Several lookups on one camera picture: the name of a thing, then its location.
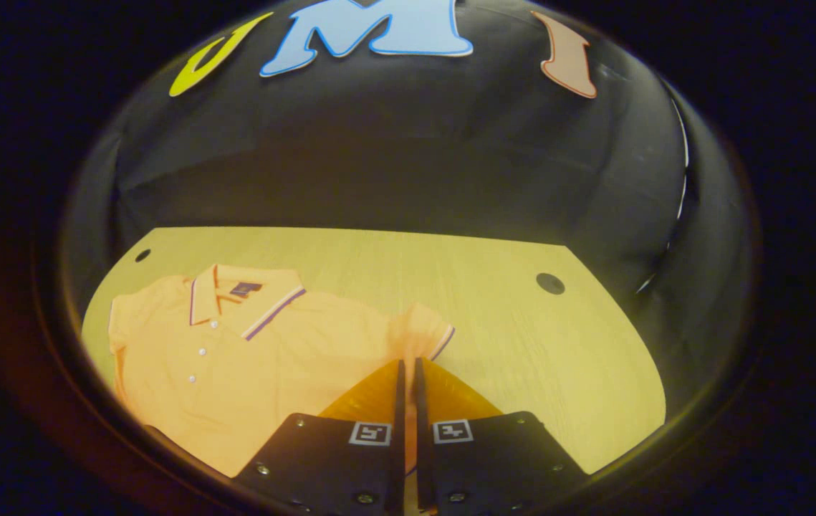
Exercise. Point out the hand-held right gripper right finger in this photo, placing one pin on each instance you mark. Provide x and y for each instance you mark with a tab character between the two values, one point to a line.
422	459

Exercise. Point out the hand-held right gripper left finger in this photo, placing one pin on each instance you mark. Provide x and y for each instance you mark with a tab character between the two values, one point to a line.
400	459

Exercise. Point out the orange T-shirt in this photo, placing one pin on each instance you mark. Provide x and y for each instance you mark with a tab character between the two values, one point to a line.
271	358

